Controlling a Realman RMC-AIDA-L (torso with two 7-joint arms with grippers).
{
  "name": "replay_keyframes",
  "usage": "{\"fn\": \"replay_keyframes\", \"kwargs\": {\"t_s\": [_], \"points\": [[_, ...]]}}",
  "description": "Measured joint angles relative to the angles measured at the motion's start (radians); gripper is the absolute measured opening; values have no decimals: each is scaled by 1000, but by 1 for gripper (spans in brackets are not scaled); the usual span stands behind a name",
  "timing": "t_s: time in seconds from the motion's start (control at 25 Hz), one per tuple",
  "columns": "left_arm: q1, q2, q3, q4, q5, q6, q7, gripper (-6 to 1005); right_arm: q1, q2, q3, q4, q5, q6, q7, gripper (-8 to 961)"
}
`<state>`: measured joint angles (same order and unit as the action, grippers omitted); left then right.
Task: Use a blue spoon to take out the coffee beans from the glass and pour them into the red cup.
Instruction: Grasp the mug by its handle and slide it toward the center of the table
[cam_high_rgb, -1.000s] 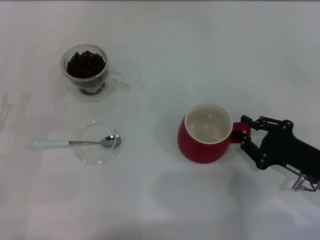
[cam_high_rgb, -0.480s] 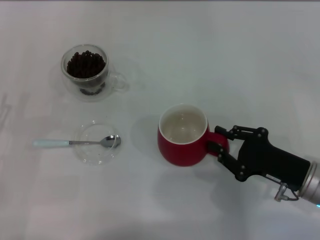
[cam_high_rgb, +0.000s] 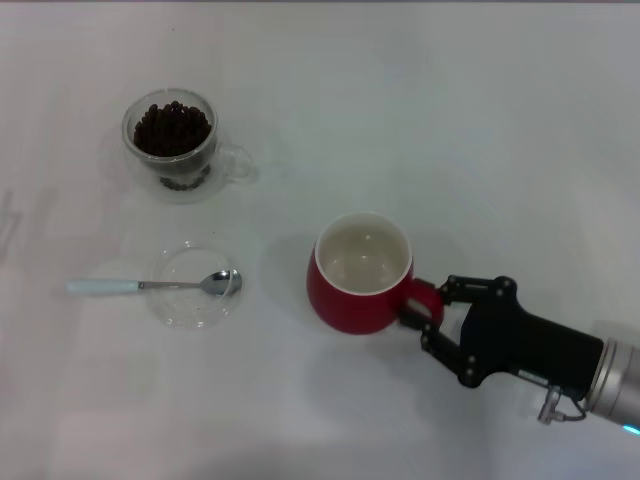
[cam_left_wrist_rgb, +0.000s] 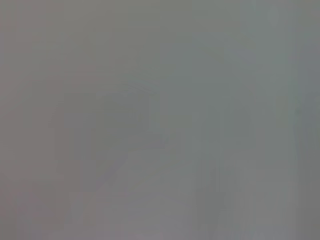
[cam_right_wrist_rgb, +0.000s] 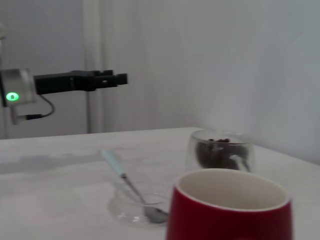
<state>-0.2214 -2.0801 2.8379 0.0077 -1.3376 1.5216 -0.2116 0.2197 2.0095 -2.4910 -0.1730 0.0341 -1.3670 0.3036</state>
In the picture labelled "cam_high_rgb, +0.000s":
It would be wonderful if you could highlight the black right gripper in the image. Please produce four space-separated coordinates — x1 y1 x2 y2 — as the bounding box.
398 273 605 401

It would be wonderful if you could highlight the red ceramic mug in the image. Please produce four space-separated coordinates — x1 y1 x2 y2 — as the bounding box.
306 211 446 337

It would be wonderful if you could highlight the clear glass saucer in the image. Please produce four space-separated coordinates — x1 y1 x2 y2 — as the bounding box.
148 239 246 331

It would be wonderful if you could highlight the blue-handled metal spoon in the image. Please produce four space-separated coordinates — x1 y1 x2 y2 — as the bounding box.
67 269 244 299

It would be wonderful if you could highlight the pile of coffee beans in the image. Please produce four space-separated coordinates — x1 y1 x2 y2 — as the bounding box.
133 100 212 192

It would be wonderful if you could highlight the right arm connector cable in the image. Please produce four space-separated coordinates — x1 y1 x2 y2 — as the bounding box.
537 382 589 426

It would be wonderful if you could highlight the clear double-wall glass cup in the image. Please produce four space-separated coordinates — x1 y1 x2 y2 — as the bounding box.
122 88 254 205

